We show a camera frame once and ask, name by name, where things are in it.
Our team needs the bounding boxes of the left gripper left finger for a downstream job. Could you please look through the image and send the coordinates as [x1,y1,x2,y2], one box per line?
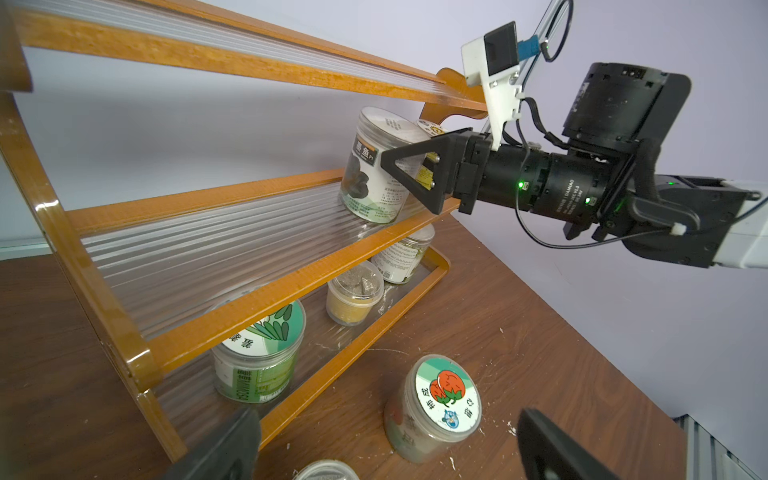
[160,407,262,480]

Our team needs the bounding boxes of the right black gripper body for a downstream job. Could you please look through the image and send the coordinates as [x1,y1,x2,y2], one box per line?
[470,133,612,225]

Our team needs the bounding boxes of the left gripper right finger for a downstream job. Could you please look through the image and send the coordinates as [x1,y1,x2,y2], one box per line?
[517,408,618,480]

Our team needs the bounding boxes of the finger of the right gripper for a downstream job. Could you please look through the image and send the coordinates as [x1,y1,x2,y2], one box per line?
[381,128,474,214]

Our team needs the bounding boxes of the white lid jar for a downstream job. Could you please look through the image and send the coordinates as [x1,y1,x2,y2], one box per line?
[340,106,429,224]

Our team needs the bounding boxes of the green leaf lid jar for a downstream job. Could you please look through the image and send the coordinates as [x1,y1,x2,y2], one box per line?
[211,300,307,404]

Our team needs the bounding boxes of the small clear seed cup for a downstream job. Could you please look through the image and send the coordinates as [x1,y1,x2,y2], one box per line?
[294,459,359,480]

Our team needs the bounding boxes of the strawberry lid jar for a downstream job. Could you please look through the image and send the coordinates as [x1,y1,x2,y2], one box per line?
[383,354,482,464]

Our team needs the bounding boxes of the sunflower lid jar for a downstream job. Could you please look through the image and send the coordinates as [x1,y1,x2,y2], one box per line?
[416,119,446,190]

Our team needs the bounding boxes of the green label white-lid jar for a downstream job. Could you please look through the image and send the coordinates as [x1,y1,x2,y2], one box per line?
[371,224,435,285]

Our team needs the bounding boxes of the small yellow seed cup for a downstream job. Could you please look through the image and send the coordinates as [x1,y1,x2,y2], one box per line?
[326,261,384,326]

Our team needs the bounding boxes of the wooden three-tier shelf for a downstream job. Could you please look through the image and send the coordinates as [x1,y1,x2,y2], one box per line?
[1,1,485,461]

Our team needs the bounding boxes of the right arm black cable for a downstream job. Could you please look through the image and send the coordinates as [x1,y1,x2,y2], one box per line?
[512,0,768,251]

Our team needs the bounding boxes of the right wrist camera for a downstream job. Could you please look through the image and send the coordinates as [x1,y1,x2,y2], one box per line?
[461,21,540,151]

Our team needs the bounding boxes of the aluminium front rail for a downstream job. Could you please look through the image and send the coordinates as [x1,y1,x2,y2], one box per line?
[673,415,761,480]

